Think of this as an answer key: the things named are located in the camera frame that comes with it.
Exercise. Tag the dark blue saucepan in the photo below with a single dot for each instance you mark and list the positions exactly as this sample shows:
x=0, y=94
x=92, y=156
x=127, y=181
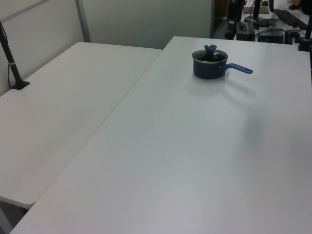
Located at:
x=207, y=70

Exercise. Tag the glass lid with blue knob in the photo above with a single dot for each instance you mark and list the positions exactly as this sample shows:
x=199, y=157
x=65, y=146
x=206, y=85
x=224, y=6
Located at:
x=210, y=48

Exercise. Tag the black flat panel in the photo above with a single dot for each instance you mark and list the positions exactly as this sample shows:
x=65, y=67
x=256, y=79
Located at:
x=290, y=17

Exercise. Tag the black pole with table clamp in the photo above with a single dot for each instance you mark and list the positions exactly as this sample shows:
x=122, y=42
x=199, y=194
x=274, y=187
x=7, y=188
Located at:
x=307, y=31

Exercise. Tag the grey metal partition post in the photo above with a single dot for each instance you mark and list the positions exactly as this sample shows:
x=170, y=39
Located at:
x=84, y=24

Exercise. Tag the black vertical stand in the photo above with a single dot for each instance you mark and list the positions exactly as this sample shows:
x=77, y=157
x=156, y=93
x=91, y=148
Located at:
x=235, y=17

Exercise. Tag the black stand with round base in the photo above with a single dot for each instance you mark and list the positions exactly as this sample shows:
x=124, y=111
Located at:
x=256, y=18

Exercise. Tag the black box device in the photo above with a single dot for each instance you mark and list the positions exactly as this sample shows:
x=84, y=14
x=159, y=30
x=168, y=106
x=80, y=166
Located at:
x=270, y=36

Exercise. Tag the small black device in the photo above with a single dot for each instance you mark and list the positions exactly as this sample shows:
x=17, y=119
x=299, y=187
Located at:
x=293, y=36

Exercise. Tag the white side table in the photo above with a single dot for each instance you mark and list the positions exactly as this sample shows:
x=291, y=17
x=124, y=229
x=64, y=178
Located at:
x=61, y=102

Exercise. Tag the black pole with white tie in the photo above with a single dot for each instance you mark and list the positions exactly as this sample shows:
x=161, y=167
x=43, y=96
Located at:
x=14, y=70

